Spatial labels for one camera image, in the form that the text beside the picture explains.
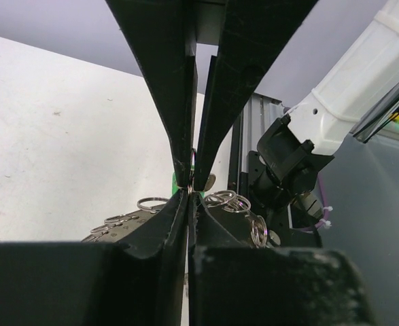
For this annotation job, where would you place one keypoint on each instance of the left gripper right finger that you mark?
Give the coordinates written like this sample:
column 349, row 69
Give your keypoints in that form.
column 233, row 284

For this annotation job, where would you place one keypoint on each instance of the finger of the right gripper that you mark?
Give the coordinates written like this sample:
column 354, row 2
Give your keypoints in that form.
column 162, row 39
column 252, row 37

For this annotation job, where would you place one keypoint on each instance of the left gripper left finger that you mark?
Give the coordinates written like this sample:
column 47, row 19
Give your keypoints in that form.
column 137, row 280

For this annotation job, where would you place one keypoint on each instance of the metal disc with keyrings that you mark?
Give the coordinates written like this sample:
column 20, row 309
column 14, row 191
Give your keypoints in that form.
column 230, row 210

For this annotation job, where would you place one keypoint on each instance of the green tag key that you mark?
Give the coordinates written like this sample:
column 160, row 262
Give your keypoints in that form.
column 209, row 184

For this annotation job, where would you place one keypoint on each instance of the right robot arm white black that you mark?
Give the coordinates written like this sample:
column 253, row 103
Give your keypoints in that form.
column 202, row 60

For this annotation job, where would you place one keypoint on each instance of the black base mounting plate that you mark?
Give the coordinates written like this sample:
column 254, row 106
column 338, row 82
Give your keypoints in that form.
column 276, row 173

